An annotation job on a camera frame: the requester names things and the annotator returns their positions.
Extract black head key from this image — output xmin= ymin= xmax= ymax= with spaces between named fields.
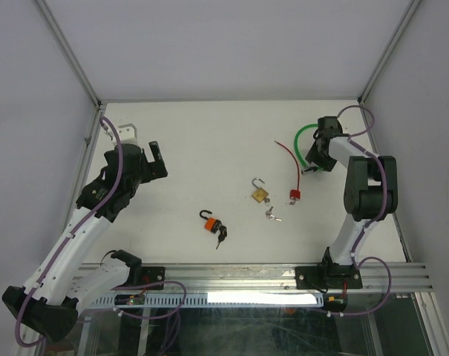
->
xmin=216 ymin=240 xmax=224 ymax=250
xmin=218 ymin=225 xmax=228 ymax=241

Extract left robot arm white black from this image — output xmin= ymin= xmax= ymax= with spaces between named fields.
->
xmin=1 ymin=141 xmax=168 ymax=343

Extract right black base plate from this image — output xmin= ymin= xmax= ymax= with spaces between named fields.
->
xmin=295 ymin=266 xmax=363 ymax=291

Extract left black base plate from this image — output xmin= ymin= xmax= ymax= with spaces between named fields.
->
xmin=123 ymin=266 xmax=165 ymax=290

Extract green cable lock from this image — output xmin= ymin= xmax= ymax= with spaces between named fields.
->
xmin=293 ymin=123 xmax=322 ymax=174

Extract white perforated cable duct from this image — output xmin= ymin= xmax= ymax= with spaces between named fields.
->
xmin=89 ymin=291 xmax=324 ymax=309

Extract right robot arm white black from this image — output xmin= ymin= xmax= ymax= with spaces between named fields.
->
xmin=306 ymin=116 xmax=399 ymax=287

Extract brass padlock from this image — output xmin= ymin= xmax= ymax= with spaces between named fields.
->
xmin=251 ymin=177 xmax=269 ymax=203

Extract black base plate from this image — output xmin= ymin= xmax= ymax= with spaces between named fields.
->
xmin=123 ymin=266 xmax=165 ymax=290
xmin=295 ymin=266 xmax=363 ymax=291

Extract aluminium mounting rail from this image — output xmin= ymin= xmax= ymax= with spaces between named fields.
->
xmin=144 ymin=262 xmax=433 ymax=294

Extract orange black padlock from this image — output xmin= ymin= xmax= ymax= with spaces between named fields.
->
xmin=199 ymin=209 xmax=222 ymax=234

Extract silver key pair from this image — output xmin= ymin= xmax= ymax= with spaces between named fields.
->
xmin=269 ymin=215 xmax=283 ymax=222
xmin=265 ymin=206 xmax=275 ymax=220

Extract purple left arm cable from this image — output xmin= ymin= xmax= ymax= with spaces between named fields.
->
xmin=14 ymin=116 xmax=188 ymax=356

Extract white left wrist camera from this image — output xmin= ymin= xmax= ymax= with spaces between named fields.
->
xmin=103 ymin=123 xmax=139 ymax=146

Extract red cable padlock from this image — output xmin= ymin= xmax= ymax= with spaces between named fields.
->
xmin=275 ymin=140 xmax=301 ymax=202

